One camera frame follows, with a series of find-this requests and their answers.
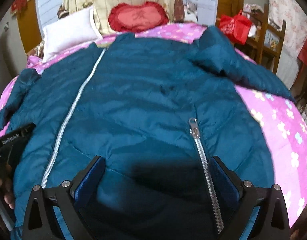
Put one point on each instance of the floral covered cabinet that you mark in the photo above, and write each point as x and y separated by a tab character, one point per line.
296	23

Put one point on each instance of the red heart cushion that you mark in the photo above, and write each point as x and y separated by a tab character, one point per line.
137	18

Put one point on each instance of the red shopping bag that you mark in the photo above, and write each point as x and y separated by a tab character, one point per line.
236	28

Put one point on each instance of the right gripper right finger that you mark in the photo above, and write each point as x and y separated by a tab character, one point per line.
241	197

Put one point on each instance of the teal down jacket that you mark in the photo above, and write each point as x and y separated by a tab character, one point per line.
156	110

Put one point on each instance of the left hand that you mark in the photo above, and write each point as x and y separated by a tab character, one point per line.
6	187

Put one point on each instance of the wooden chair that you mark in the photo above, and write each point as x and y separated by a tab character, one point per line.
267	41

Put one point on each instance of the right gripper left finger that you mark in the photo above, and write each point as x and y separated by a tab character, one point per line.
40	221

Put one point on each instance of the red hanging banner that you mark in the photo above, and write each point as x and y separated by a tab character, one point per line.
18	6

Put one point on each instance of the white pillow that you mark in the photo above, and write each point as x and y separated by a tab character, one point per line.
70	31

